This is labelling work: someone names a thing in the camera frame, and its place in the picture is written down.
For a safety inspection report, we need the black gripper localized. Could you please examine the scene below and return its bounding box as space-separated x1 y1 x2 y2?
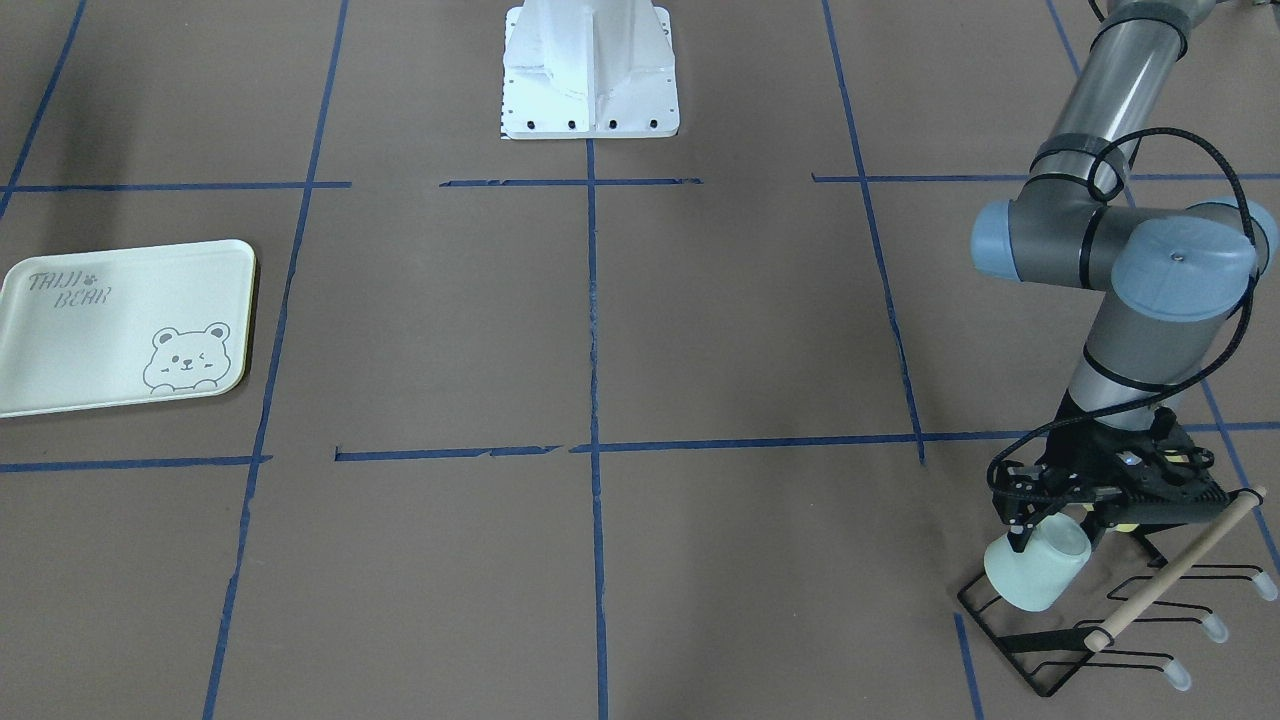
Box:
1005 407 1228 553

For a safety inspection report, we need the light green cup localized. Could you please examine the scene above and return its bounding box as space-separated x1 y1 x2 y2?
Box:
983 514 1092 612

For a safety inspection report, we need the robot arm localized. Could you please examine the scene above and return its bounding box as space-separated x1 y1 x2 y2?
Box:
972 1 1277 552

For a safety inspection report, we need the white bear print tray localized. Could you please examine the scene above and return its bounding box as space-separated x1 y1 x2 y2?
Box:
1 240 257 418

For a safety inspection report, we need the wooden rack dowel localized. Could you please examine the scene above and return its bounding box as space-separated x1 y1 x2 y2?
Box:
1083 487 1268 652

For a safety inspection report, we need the black wire cup rack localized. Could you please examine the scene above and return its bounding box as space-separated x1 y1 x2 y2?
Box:
956 509 1277 698

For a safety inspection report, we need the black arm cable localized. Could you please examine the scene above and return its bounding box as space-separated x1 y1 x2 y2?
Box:
987 127 1258 521

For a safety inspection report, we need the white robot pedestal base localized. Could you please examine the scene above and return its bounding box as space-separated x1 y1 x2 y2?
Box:
500 1 681 140

